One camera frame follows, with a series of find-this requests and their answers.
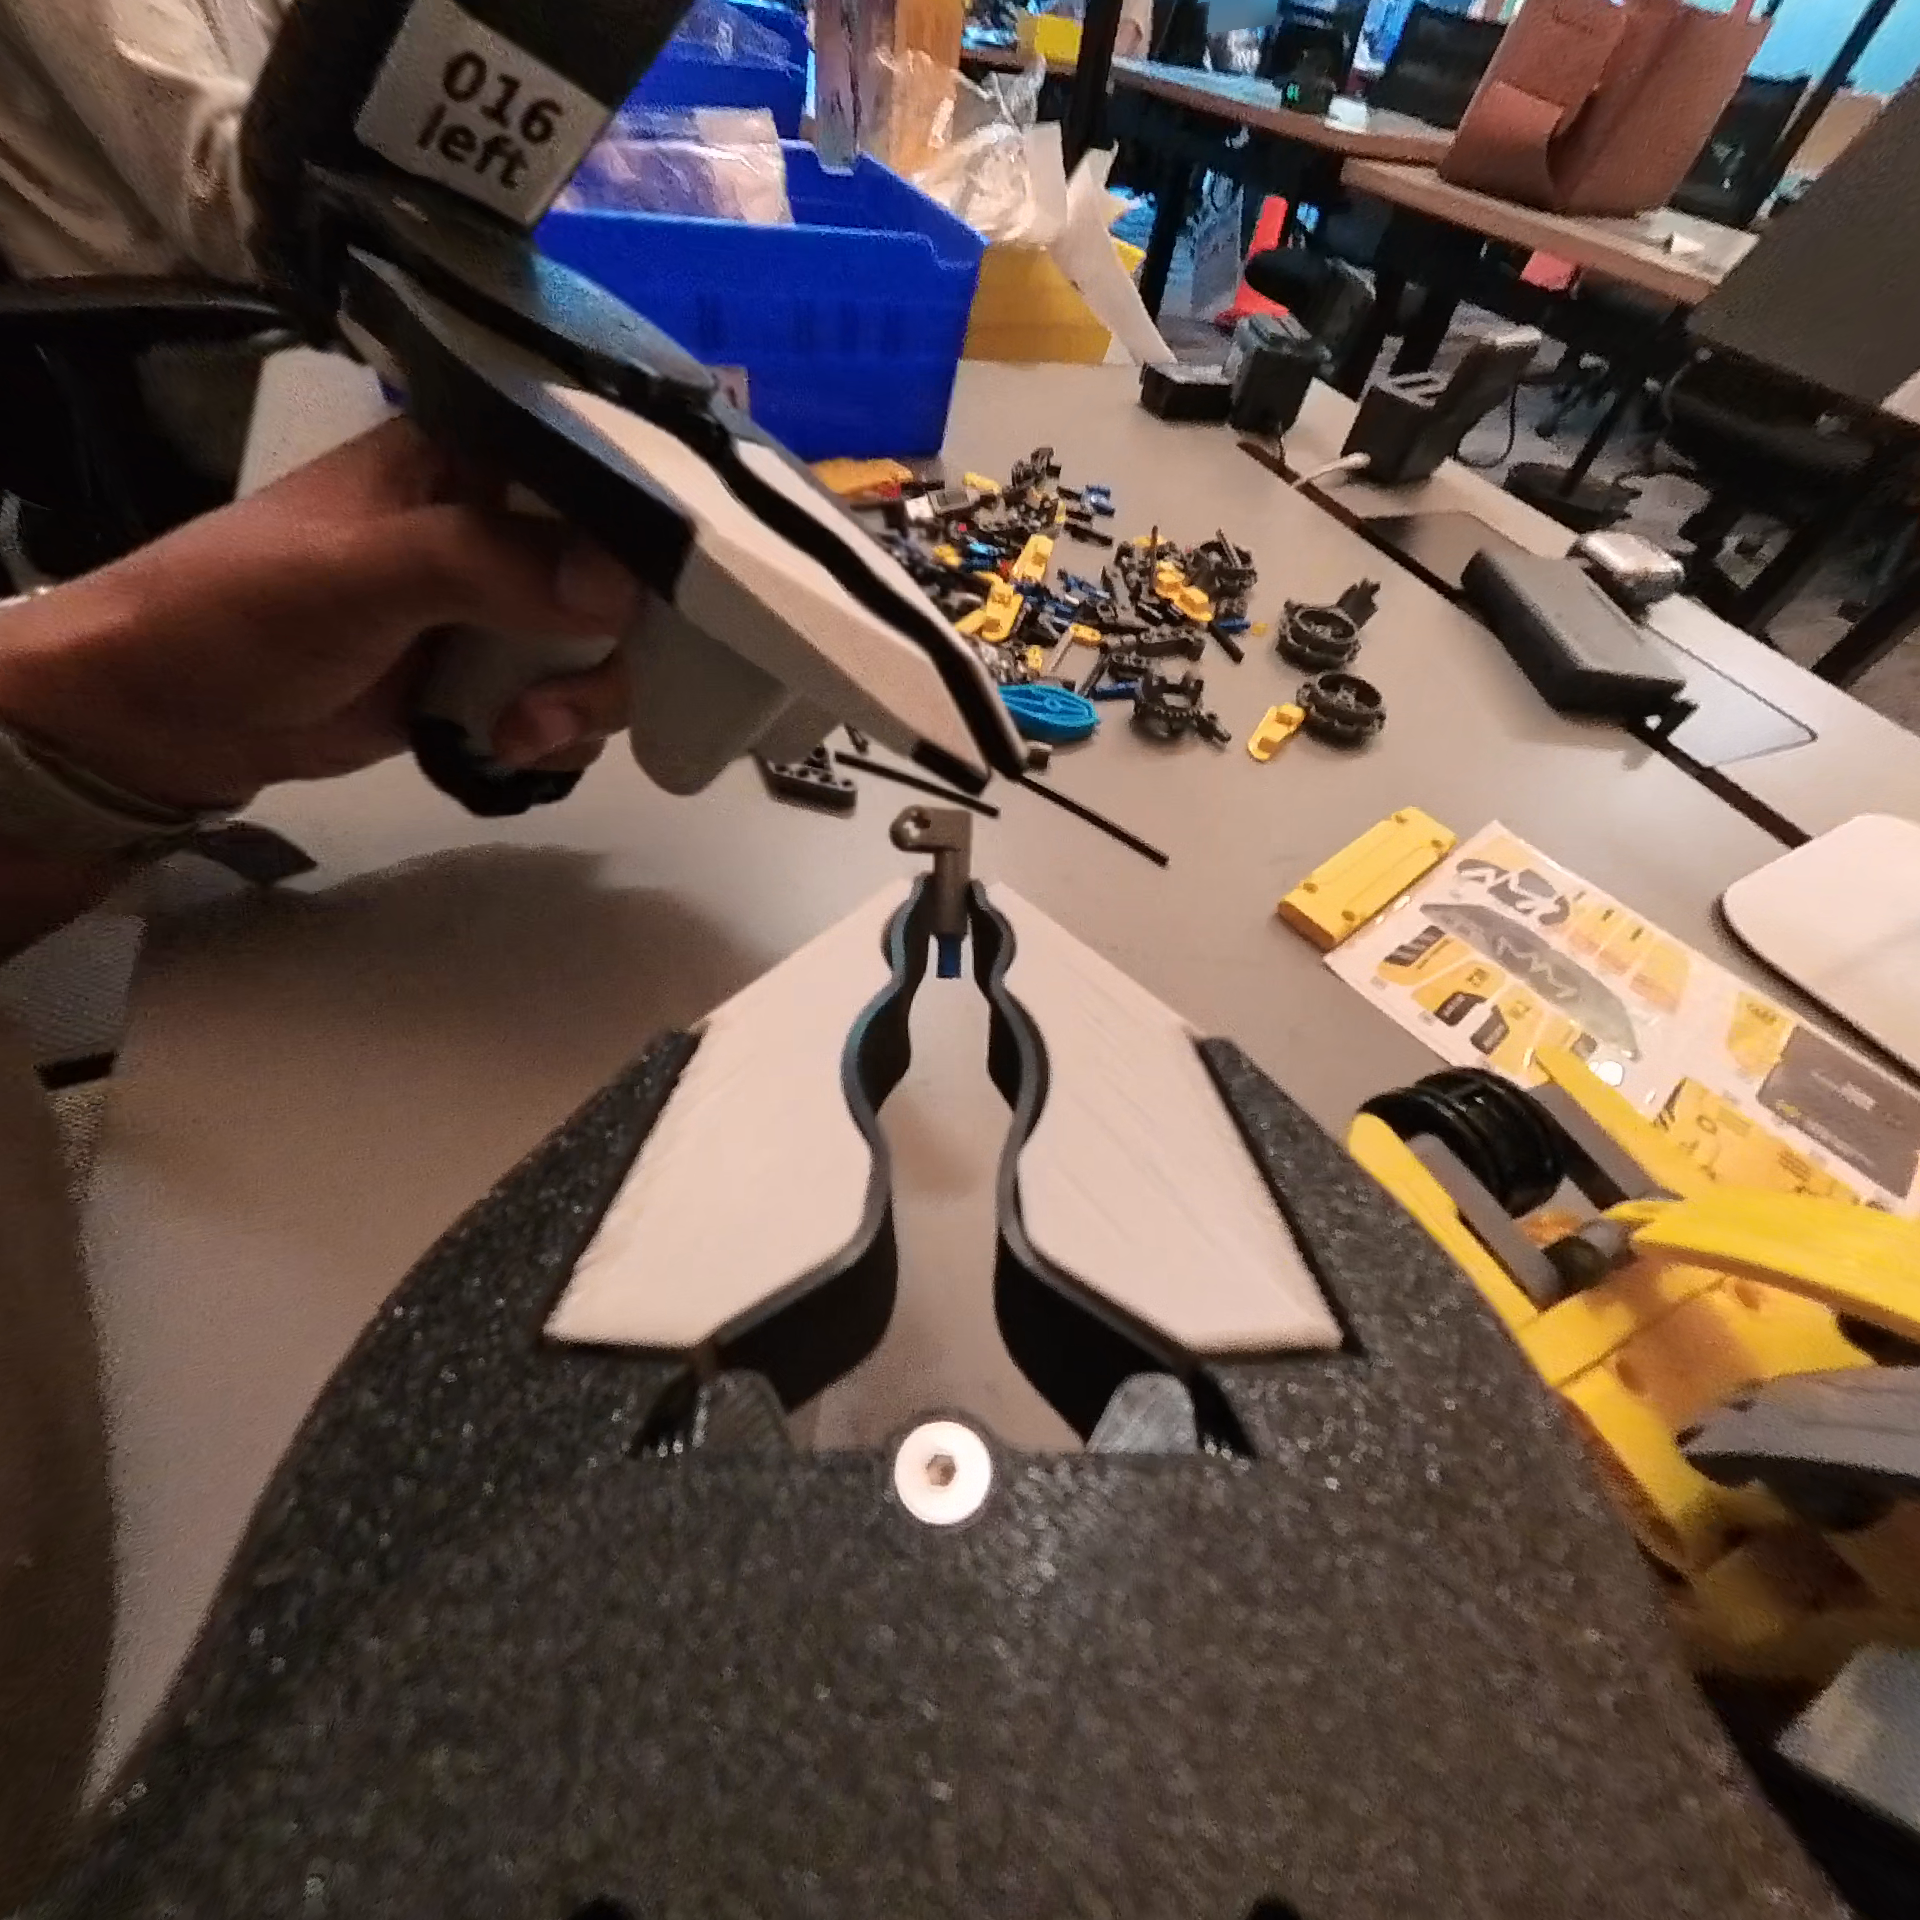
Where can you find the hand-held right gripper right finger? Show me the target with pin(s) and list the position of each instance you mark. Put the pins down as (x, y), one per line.
(1171, 1201)

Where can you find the black display board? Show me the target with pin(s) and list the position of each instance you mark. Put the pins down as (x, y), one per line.
(1829, 271)

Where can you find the black vertical pole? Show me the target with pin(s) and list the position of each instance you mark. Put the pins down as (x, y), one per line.
(1094, 75)

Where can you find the clear plastic bags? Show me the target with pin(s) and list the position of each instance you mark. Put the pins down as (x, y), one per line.
(990, 164)

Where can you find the black charging dock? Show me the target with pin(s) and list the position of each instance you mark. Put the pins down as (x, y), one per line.
(1441, 406)

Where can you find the black office chair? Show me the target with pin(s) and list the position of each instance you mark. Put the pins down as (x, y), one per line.
(135, 388)

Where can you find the yellow flat toy panel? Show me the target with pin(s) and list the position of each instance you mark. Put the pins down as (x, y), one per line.
(1366, 879)

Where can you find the brown bag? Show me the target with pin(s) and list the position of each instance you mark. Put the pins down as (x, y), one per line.
(1621, 105)

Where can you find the grey computer mouse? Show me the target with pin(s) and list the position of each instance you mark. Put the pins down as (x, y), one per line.
(1628, 562)

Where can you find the blue oval toy piece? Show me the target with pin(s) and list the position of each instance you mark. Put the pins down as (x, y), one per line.
(1021, 705)

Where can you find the yellow plastic bin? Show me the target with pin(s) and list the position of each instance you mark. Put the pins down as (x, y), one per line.
(1037, 307)

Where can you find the wooden top desk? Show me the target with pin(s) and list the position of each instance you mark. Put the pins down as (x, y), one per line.
(1277, 120)
(1665, 241)

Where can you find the printed sticker sheet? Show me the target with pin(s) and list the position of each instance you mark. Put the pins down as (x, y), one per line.
(1500, 961)

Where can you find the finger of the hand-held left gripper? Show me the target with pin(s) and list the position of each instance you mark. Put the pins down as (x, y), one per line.
(629, 407)
(809, 616)

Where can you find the person's shirt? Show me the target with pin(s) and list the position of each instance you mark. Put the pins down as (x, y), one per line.
(119, 135)

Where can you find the small black box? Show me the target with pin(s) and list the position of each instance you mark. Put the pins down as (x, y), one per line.
(1184, 394)

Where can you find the blue plastic bin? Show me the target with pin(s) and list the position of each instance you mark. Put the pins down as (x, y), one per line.
(721, 75)
(809, 330)

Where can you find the person's left hand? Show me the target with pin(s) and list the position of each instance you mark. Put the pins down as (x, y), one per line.
(254, 628)

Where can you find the black flat power bank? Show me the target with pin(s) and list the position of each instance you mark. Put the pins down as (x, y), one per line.
(1575, 628)

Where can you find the grey connector with blue pin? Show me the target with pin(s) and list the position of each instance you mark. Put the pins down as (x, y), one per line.
(942, 884)

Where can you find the black thin axle rod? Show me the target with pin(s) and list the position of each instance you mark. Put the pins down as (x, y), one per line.
(1102, 820)
(915, 784)

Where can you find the yellow toy vehicle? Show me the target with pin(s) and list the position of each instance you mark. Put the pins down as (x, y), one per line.
(1695, 1320)

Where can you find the black battery pack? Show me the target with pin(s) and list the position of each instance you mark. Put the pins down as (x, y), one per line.
(1277, 376)

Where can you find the white rounded pad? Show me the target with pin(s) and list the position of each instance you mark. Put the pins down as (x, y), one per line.
(1845, 930)

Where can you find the black triangular toy beam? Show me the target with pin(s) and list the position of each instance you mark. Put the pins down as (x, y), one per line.
(803, 777)

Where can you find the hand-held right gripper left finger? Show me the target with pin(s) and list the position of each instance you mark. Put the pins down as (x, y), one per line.
(704, 1201)

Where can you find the pile of small toy pieces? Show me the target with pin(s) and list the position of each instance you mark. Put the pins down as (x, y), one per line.
(1037, 600)

